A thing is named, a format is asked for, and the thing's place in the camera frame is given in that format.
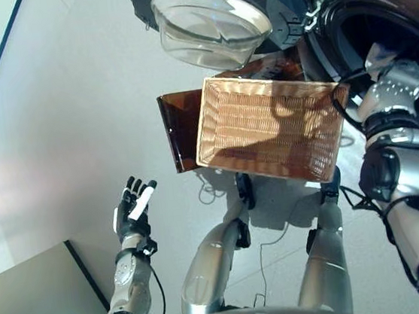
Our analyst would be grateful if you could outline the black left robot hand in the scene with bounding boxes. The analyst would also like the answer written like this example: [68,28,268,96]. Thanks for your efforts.
[108,173,165,245]

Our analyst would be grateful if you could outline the grey front-load washing machine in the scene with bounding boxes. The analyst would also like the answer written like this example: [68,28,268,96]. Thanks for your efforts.
[292,0,419,102]

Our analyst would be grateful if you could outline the silver left robot leg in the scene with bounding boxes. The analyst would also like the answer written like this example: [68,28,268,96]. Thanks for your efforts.
[166,170,269,314]

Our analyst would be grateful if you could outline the silver robot leg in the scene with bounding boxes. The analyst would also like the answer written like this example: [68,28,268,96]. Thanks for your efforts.
[283,166,359,314]
[166,170,269,314]

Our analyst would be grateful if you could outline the brown glossy stool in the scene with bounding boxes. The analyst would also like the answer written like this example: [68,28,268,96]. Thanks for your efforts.
[153,53,315,175]

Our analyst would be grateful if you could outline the beige box with black edge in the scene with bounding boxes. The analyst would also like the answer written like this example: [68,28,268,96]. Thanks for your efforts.
[0,235,111,314]

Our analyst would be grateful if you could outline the large rectangular wicker basket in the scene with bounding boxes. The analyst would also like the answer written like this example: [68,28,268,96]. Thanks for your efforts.
[187,60,360,198]

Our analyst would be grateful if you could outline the silver right robot leg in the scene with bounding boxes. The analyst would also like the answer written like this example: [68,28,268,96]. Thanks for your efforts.
[283,166,359,314]

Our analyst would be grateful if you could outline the round glass washer door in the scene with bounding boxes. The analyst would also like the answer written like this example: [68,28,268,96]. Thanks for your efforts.
[126,0,317,81]

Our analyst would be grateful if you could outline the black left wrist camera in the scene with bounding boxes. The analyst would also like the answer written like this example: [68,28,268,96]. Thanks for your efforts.
[139,238,159,258]

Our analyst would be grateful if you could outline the coiled white floor cable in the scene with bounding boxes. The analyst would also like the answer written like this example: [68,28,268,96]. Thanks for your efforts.
[195,169,229,207]

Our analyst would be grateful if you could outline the thin floor cable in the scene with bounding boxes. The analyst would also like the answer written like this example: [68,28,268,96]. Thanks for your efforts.
[244,227,299,309]

